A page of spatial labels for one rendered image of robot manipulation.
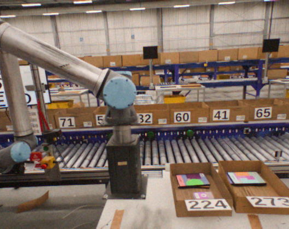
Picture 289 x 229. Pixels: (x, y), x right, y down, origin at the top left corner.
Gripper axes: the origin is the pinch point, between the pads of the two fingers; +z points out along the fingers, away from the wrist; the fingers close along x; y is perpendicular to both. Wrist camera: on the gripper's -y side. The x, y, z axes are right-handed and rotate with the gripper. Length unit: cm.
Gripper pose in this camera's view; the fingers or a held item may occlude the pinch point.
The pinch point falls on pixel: (29, 161)
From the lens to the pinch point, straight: 151.7
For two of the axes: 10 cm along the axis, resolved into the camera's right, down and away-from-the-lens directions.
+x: 10.0, 0.2, -0.5
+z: 0.4, 2.5, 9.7
